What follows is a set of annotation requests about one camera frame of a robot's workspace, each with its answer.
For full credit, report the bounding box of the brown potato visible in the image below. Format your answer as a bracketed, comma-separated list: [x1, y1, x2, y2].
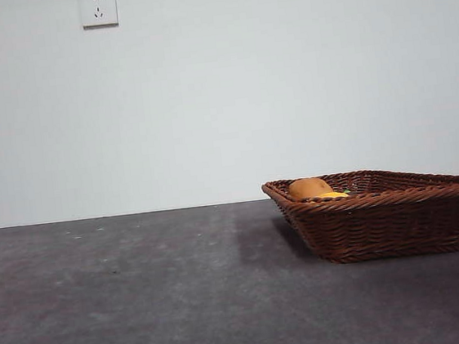
[287, 175, 335, 203]

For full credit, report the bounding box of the yellow corn cob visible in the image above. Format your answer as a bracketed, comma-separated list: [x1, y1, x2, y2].
[311, 190, 350, 203]

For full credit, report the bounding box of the brown wicker basket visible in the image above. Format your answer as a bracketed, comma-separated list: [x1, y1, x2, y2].
[260, 159, 459, 273]

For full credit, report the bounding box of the white wall socket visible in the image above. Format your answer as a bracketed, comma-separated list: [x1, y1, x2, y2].
[79, 0, 120, 30]

